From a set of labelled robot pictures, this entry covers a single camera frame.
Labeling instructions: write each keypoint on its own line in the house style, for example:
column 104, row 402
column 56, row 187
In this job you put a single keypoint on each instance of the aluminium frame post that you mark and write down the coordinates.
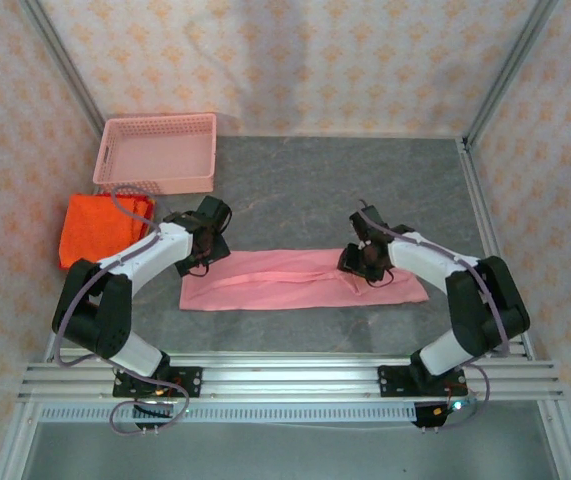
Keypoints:
column 510, row 70
column 60, row 55

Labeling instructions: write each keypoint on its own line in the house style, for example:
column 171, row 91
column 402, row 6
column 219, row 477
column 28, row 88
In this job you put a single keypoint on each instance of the aluminium table side rail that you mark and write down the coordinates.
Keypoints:
column 51, row 350
column 480, row 200

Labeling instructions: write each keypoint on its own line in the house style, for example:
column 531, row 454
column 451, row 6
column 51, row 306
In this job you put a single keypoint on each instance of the grey metal lower panel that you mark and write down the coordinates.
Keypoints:
column 290, row 455

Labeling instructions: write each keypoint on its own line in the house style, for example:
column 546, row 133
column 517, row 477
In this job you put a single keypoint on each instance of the pink plastic basket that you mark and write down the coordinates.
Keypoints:
column 160, row 155

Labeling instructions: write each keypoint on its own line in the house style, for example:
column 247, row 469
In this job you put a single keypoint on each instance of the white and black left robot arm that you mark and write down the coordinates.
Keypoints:
column 150, row 252

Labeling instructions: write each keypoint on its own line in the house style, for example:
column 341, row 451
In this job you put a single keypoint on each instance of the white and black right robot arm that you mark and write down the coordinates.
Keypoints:
column 425, row 260

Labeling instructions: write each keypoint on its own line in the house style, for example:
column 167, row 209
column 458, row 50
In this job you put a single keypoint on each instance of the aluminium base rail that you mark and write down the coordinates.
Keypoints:
column 290, row 375

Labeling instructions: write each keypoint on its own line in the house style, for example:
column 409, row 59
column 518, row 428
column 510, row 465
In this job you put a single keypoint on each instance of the pink t-shirt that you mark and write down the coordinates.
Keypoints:
column 275, row 295

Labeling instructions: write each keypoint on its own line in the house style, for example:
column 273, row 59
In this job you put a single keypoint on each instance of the orange folded t-shirt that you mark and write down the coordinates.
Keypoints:
column 95, row 230

